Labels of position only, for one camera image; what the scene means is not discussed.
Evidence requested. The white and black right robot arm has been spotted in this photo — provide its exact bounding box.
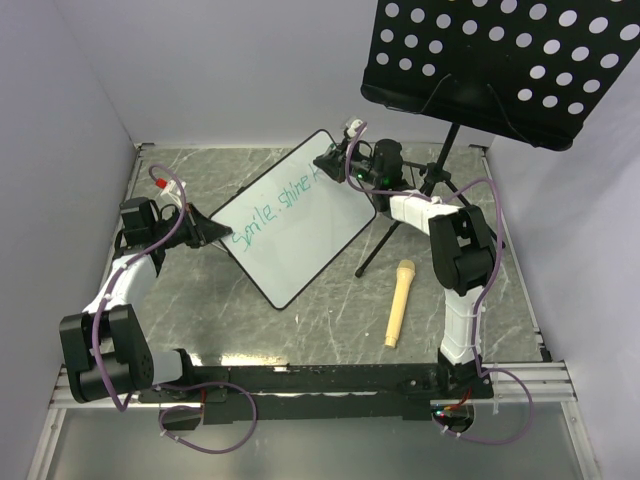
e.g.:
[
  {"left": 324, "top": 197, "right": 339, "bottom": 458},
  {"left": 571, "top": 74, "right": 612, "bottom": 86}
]
[{"left": 313, "top": 139, "right": 499, "bottom": 398}]

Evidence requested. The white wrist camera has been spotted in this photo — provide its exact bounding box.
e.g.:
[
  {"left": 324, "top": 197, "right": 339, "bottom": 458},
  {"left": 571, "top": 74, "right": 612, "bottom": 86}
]
[
  {"left": 155, "top": 178, "right": 186, "bottom": 208},
  {"left": 343, "top": 117, "right": 367, "bottom": 143}
]

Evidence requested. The beige microphone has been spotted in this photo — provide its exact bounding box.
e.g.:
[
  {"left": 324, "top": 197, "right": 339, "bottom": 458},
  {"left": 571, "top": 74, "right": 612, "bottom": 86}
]
[{"left": 384, "top": 260, "right": 416, "bottom": 348}]

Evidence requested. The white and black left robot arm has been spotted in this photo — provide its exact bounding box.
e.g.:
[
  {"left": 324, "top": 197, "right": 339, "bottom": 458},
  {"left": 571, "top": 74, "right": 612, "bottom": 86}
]
[{"left": 59, "top": 197, "right": 232, "bottom": 403}]

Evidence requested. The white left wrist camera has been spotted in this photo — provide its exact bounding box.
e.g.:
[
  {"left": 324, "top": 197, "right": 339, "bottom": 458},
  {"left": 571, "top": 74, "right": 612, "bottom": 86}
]
[{"left": 155, "top": 178, "right": 186, "bottom": 208}]

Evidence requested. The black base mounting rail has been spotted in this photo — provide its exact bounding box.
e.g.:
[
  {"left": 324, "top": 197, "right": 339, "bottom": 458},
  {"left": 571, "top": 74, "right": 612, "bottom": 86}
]
[{"left": 139, "top": 363, "right": 493, "bottom": 425}]

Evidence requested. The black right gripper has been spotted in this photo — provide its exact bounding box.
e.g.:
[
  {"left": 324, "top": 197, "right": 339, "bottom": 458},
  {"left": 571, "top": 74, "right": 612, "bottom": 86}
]
[{"left": 312, "top": 140, "right": 381, "bottom": 189}]

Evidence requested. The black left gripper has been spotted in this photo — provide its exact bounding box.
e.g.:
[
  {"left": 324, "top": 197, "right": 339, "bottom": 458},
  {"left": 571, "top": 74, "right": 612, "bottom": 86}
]
[{"left": 151, "top": 203, "right": 230, "bottom": 250}]

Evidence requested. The white whiteboard with black frame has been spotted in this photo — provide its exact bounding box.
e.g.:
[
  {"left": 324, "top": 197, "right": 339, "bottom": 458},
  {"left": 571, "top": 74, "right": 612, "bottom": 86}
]
[{"left": 211, "top": 130, "right": 376, "bottom": 310}]

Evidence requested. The black perforated music stand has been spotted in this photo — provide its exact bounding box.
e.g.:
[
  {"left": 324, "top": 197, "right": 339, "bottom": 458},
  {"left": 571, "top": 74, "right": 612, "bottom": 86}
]
[{"left": 353, "top": 0, "right": 640, "bottom": 278}]

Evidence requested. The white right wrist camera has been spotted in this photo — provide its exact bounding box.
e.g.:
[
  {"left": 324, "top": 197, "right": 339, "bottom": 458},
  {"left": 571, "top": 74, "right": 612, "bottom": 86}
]
[{"left": 343, "top": 117, "right": 367, "bottom": 143}]

